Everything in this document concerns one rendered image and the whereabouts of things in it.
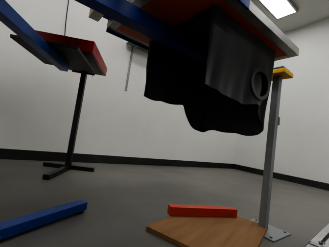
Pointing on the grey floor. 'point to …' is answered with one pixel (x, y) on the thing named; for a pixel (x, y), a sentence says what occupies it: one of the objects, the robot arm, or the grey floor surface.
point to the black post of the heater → (70, 139)
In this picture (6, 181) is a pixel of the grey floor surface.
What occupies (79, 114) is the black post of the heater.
